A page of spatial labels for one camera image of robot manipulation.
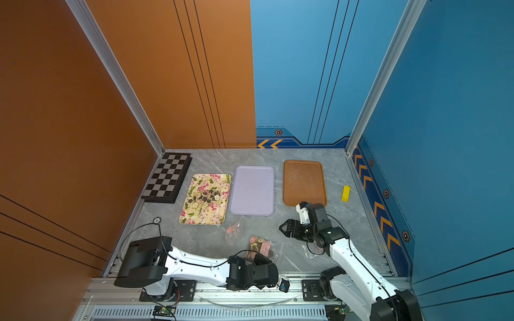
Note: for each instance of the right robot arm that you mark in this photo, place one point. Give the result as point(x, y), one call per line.
point(354, 281)

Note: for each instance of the yellow rectangular block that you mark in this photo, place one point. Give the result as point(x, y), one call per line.
point(346, 193)

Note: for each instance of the left green circuit board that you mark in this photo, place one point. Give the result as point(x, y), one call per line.
point(164, 313)

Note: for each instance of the brown plastic tray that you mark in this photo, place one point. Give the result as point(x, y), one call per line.
point(303, 181)

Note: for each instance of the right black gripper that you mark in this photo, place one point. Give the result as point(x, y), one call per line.
point(294, 230)

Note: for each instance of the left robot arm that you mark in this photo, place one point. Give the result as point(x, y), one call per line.
point(154, 265)

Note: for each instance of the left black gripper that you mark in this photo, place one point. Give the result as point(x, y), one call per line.
point(262, 260)

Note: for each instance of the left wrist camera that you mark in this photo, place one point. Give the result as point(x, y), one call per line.
point(284, 285)

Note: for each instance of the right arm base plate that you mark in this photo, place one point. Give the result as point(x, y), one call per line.
point(316, 290)

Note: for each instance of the floral pattern tray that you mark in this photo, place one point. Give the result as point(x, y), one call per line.
point(212, 214)

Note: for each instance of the ziploc bag of beige cookies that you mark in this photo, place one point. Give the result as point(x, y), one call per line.
point(233, 234)

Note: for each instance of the ziploc bag of pink cookies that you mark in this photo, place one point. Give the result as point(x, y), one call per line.
point(313, 251)

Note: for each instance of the black white chessboard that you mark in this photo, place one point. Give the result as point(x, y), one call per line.
point(166, 180)

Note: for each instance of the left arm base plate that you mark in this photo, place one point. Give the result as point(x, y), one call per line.
point(169, 291)

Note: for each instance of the lavender plastic tray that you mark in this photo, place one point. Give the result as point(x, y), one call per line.
point(253, 191)

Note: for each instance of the green circuit board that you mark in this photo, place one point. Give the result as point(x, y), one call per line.
point(164, 313)
point(335, 313)

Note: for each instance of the right green circuit board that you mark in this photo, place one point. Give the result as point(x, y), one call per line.
point(335, 313)

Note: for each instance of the ziploc bag of mixed cookies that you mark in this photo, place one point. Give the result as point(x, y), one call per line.
point(264, 251)

